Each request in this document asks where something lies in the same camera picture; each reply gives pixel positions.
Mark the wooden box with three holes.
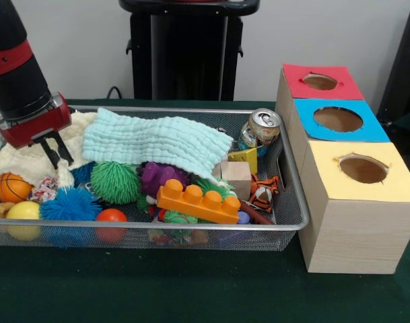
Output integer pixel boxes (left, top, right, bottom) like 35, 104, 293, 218
274, 63, 410, 275

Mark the cream knitted cloth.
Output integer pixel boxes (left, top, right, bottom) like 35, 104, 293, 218
0, 111, 98, 189

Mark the green spiky rubber ball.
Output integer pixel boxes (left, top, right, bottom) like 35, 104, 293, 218
90, 160, 141, 205

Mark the purple spiky rubber toy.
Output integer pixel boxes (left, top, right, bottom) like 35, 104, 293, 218
137, 161, 192, 198

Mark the crushed drink can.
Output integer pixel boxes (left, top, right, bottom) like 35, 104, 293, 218
238, 108, 282, 158

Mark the tiger striped plush toy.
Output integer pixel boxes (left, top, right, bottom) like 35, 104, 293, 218
249, 174, 281, 214

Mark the plain wooden cube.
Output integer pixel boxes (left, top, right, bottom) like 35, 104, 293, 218
220, 161, 252, 201

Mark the dark green table cloth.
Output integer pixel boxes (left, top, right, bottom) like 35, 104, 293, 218
0, 98, 410, 323

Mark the blue spiky rubber ball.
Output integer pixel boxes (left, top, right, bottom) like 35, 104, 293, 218
39, 186, 104, 222

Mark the orange toy building block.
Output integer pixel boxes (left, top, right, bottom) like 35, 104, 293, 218
156, 178, 242, 225

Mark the orange toy basketball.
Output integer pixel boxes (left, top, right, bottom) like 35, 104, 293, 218
0, 173, 34, 204

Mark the silver mesh bin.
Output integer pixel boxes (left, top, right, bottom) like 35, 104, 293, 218
0, 104, 310, 252

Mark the black upright panel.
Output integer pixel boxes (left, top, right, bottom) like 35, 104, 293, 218
376, 5, 410, 125

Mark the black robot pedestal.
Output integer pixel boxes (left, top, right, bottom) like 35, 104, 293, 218
118, 0, 261, 102

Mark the mint knitted cloth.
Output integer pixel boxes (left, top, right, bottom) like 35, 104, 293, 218
81, 107, 234, 179

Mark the black cable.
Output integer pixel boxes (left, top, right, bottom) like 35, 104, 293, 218
106, 85, 125, 100

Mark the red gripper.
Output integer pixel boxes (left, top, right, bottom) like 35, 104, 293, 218
0, 92, 74, 171

